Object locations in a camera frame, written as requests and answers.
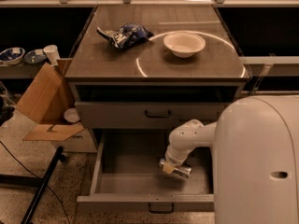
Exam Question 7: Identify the open grey middle drawer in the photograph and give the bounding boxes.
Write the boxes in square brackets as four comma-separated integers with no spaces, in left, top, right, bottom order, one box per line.
[78,130,214,214]

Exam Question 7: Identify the white paper cup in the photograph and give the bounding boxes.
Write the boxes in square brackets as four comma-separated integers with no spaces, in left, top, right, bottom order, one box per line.
[43,45,60,64]

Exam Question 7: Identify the closed grey upper drawer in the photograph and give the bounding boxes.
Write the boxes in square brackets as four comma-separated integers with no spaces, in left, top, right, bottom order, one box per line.
[75,102,228,129]

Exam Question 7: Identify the blue bowl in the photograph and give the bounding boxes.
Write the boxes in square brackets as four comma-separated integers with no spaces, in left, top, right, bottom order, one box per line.
[0,47,25,65]
[23,49,47,65]

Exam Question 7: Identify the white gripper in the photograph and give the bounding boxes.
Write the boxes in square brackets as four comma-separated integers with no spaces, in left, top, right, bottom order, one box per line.
[163,146,190,174]

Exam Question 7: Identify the grey drawer cabinet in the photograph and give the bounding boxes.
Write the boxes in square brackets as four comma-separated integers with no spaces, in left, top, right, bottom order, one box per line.
[65,4,249,142]

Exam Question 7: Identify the black metal stand leg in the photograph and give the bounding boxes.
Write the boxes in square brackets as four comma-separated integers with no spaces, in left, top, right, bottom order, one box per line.
[0,147,65,224]

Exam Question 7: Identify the blue bowl far left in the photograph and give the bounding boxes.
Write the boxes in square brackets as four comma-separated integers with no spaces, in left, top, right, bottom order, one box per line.
[0,47,25,65]

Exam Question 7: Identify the black floor cable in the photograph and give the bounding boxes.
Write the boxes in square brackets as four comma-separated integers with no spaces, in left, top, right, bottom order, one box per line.
[0,139,72,224]

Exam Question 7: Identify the blue crumpled chip bag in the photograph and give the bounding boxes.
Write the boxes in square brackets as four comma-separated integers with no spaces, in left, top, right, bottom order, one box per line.
[96,22,153,49]

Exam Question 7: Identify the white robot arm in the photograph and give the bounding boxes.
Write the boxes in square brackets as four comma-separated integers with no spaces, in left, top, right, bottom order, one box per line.
[163,95,299,224]

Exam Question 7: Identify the silver blue redbull can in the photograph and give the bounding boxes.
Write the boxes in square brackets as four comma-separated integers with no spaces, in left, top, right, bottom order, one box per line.
[159,158,192,178]

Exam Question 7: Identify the white bowl on cabinet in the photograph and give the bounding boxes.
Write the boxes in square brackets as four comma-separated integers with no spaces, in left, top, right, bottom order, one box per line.
[164,32,206,58]

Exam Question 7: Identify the open cardboard box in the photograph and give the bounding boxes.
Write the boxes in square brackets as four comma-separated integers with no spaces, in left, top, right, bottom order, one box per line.
[16,63,84,141]

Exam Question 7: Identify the small white bowl in box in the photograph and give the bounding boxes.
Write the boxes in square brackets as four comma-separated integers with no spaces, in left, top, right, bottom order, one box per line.
[64,108,80,123]

